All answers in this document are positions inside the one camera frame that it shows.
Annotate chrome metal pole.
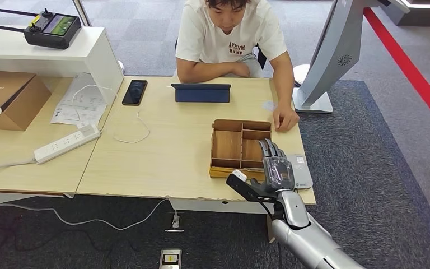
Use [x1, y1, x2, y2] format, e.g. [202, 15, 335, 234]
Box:
[72, 0, 93, 27]

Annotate dark blue tablet case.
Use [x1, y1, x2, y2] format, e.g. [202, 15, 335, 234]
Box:
[170, 83, 232, 104]

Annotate grey display platform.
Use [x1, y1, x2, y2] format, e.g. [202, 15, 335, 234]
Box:
[378, 0, 430, 27]

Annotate white power strip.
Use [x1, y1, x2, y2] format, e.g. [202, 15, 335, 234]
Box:
[34, 125, 102, 165]

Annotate printed paper sheets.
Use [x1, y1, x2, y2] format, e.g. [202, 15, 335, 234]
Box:
[50, 72, 109, 127]

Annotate white floor cable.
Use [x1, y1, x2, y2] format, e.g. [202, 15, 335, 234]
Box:
[0, 198, 171, 231]

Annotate person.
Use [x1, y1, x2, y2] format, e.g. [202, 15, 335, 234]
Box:
[175, 0, 300, 133]

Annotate black remote controller with antennas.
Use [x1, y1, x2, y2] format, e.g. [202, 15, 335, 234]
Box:
[0, 8, 82, 50]

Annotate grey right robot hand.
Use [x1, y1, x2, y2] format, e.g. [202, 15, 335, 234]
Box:
[250, 138, 296, 198]

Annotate person's right hand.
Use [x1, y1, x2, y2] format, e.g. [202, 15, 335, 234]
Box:
[231, 61, 252, 78]

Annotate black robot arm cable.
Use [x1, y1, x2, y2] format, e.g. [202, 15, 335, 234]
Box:
[261, 200, 284, 269]

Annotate white card reader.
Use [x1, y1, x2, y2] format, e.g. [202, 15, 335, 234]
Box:
[285, 154, 314, 191]

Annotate white power strip cord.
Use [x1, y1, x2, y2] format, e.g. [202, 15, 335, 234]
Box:
[0, 159, 38, 183]

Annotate wooden desk organizer box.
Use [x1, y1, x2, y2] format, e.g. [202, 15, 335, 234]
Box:
[209, 118, 274, 182]

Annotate black chair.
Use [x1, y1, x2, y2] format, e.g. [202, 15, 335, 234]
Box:
[256, 47, 268, 71]

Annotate person's left hand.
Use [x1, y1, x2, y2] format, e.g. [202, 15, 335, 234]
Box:
[272, 105, 300, 133]

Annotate grey kiosk stand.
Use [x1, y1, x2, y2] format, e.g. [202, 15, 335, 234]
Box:
[292, 0, 410, 114]

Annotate brown cardboard box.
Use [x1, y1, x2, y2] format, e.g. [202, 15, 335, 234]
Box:
[0, 70, 52, 132]

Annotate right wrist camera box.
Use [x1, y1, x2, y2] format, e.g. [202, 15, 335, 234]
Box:
[225, 169, 277, 204]

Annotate white charger adapter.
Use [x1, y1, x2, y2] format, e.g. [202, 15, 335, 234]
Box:
[77, 122, 99, 136]

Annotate thin white charging cable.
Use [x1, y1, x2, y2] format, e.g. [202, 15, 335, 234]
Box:
[72, 84, 152, 145]

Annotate white desk shelf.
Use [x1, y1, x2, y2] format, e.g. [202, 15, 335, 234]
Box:
[0, 26, 125, 105]

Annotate floor socket with plug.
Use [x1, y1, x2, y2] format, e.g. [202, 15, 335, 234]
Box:
[165, 210, 185, 234]

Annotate black smartphone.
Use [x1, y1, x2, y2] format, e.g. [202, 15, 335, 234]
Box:
[121, 79, 148, 107]

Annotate clear plastic wrap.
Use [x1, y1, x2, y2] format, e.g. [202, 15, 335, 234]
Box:
[264, 156, 295, 191]

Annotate light wood desk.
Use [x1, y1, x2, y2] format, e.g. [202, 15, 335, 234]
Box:
[0, 76, 114, 205]
[76, 76, 316, 244]

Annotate small silver floor device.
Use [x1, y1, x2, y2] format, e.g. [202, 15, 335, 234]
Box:
[159, 248, 183, 269]

